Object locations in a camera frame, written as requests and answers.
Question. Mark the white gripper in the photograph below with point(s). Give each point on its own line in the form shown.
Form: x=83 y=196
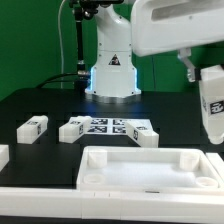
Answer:
x=160 y=26

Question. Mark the white desk top tray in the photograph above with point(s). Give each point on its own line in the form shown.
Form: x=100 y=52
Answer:
x=150 y=170

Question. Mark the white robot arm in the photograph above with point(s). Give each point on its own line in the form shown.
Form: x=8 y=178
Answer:
x=113 y=78

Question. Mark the fiducial marker sheet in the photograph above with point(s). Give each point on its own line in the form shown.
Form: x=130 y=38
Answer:
x=107 y=126

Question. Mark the white left fence block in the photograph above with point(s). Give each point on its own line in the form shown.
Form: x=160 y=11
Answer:
x=4 y=156

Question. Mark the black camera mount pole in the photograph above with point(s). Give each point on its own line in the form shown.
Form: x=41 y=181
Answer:
x=83 y=74

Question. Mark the white right fence rail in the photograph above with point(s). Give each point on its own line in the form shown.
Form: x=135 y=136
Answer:
x=216 y=162

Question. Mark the white fence rail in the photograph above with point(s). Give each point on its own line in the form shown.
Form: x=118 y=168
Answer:
x=216 y=162
x=161 y=207

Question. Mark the white front fence rail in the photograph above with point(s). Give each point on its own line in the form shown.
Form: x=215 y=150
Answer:
x=161 y=207

